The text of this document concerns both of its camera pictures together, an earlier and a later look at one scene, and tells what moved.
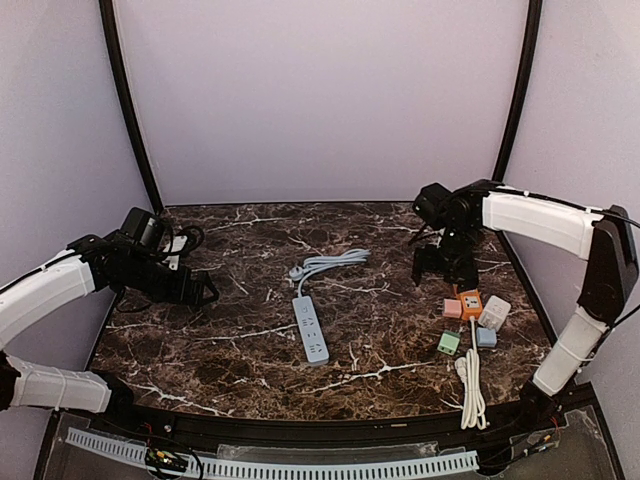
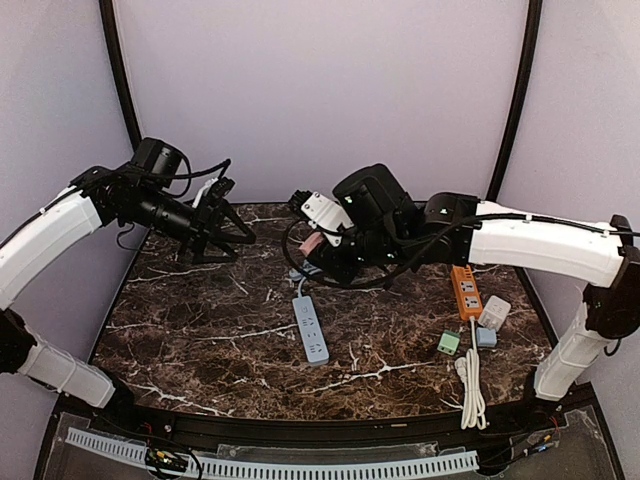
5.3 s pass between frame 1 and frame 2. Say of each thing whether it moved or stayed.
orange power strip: stayed
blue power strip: stayed
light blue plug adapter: stayed
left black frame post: stayed
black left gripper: moved
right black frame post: stayed
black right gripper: moved
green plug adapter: stayed
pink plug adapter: moved
